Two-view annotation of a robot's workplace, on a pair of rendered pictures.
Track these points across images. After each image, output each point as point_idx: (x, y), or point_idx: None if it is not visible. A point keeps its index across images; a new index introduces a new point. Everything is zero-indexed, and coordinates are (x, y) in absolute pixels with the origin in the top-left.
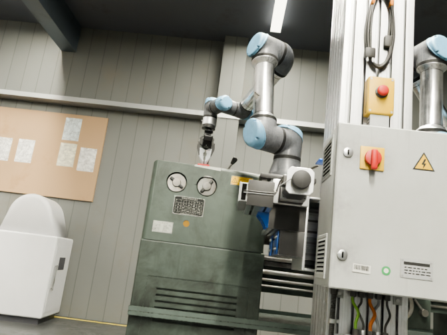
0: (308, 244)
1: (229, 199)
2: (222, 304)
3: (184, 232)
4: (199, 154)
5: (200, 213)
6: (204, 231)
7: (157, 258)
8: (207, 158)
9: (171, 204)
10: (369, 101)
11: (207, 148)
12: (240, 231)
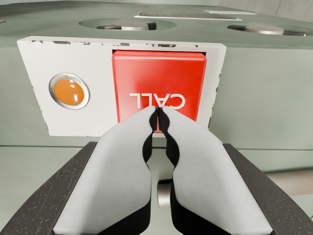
0: None
1: (42, 15)
2: (104, 2)
3: (176, 10)
4: (217, 143)
5: (145, 12)
6: (132, 9)
7: (211, 8)
8: (126, 123)
9: (234, 17)
10: None
11: None
12: (42, 7)
